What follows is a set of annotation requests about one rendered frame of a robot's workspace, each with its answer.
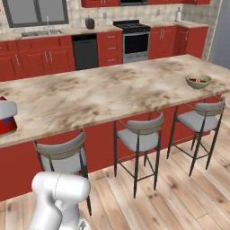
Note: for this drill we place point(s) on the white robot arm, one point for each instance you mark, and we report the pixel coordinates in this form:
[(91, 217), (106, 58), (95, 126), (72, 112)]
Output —
[(60, 185)]

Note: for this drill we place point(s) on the beige bowl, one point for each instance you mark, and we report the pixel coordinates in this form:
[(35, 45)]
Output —
[(197, 84)]

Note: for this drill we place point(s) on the grey fridge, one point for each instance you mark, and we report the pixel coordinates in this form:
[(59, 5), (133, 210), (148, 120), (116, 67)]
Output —
[(221, 33)]

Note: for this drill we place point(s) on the red island cabinet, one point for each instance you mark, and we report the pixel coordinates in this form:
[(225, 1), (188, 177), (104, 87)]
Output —
[(101, 143)]

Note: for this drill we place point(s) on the grey bar stool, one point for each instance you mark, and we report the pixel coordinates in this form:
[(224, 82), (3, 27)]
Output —
[(60, 149), (194, 119), (137, 139)]

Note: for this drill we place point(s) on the red drawer cabinet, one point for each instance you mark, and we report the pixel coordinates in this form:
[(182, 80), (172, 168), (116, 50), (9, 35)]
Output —
[(110, 48)]

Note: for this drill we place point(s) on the black dishwasher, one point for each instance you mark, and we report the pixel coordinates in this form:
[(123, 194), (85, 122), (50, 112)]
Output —
[(85, 52)]

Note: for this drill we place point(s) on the steel oven with hob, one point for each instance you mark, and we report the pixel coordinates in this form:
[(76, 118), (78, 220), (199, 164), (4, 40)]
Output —
[(136, 45)]

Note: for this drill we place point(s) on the red corner cupboard run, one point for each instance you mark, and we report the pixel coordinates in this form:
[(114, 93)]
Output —
[(167, 42)]

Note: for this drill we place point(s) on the dark toaster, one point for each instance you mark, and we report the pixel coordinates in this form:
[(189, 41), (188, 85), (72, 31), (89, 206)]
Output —
[(90, 23)]

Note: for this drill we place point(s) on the red sink cupboard run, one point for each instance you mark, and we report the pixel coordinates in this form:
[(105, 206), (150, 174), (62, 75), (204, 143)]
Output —
[(36, 58)]

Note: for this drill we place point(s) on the red stand mixer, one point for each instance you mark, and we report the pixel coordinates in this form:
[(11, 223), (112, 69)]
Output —
[(7, 125)]

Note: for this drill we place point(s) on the steel sink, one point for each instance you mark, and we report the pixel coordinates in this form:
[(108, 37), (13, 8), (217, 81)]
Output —
[(39, 33)]

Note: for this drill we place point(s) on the steel tap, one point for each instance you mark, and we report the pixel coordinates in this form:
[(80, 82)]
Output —
[(47, 24)]

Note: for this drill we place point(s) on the dark range hood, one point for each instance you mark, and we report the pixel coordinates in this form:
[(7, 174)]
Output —
[(133, 2)]

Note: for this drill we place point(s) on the white paper towel roll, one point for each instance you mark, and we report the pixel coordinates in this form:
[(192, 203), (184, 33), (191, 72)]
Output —
[(178, 15)]

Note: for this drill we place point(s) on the dark framed window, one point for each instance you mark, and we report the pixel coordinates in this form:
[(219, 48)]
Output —
[(36, 10)]

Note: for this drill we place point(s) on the red wall cupboard run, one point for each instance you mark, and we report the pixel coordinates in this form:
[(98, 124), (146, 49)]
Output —
[(179, 1)]

